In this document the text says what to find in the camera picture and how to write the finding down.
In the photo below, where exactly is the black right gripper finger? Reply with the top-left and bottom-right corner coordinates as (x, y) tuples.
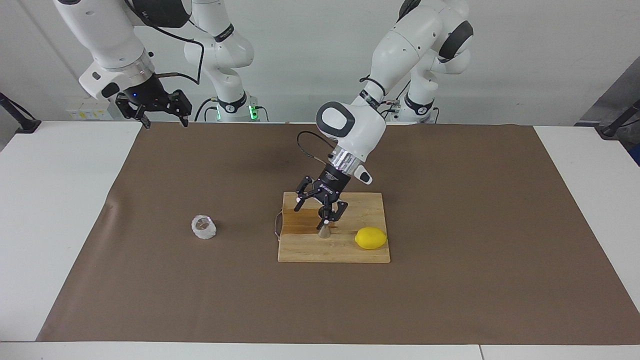
(116, 95), (152, 130)
(169, 90), (193, 128)

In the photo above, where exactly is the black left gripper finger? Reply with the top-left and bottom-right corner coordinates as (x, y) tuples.
(320, 200), (349, 224)
(294, 176), (321, 212)

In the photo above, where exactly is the clear textured glass cup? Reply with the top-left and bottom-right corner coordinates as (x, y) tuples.
(191, 214), (218, 240)

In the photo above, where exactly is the wooden cutting board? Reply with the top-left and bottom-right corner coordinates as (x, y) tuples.
(274, 192), (391, 264)

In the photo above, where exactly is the yellow lemon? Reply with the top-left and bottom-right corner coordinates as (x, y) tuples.
(354, 226), (388, 251)

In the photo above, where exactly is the black clamp stand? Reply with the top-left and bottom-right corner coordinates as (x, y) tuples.
(597, 99), (640, 139)
(0, 92), (42, 134)

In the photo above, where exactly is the brown table mat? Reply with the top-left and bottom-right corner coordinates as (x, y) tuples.
(36, 121), (640, 346)

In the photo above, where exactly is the dark grey panel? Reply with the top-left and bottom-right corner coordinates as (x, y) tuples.
(575, 56), (640, 126)

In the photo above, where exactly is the black arm base cable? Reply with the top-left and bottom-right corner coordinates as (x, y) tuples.
(194, 97), (221, 122)
(380, 80), (412, 122)

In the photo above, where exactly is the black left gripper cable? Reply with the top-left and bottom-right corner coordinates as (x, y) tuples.
(297, 75), (401, 162)

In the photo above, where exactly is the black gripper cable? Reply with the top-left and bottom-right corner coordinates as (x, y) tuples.
(125, 0), (206, 86)
(297, 75), (401, 162)

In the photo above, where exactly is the white wall outlet box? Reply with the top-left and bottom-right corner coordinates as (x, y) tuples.
(65, 96), (118, 121)

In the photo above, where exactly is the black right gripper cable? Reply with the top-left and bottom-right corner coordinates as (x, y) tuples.
(125, 0), (206, 86)

